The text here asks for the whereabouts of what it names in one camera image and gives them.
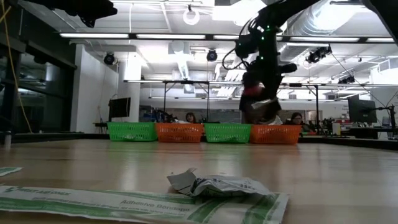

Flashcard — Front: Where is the black background frame rig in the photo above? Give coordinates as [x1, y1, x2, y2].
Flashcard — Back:
[161, 80, 211, 124]
[278, 82, 320, 126]

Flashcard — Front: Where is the white round ceiling lamp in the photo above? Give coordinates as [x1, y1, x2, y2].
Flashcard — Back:
[182, 6, 201, 26]

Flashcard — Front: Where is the long ceiling light strip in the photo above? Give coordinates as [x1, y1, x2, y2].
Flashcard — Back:
[58, 32, 398, 44]

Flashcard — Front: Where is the green plastic basket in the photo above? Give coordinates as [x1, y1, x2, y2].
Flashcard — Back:
[107, 121, 158, 142]
[204, 123, 252, 144]

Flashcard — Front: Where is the orange-red plastic basket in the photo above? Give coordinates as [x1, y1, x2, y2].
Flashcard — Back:
[249, 124, 302, 145]
[155, 123, 205, 144]

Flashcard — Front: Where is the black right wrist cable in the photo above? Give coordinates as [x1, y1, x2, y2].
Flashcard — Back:
[221, 18, 249, 71]

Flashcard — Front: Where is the silver ceiling duct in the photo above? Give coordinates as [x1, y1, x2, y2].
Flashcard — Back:
[275, 0, 335, 66]

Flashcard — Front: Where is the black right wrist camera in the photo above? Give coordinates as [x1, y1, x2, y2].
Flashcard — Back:
[234, 34, 259, 60]

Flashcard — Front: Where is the yellow hanging cable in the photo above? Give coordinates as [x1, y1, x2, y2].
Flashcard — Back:
[0, 0, 34, 134]

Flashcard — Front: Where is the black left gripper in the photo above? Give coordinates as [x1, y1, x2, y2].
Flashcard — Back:
[62, 0, 118, 28]

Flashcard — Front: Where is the black ceiling spotlight cluster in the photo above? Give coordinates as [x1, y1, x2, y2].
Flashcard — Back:
[338, 75, 356, 85]
[305, 45, 333, 65]

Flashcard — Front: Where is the black computer monitor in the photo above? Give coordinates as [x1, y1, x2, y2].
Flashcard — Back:
[347, 98, 378, 124]
[108, 97, 132, 123]

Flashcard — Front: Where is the white packet dark print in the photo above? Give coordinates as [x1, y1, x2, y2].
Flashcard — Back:
[167, 167, 272, 198]

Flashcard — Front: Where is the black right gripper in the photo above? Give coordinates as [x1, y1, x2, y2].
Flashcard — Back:
[241, 29, 298, 125]

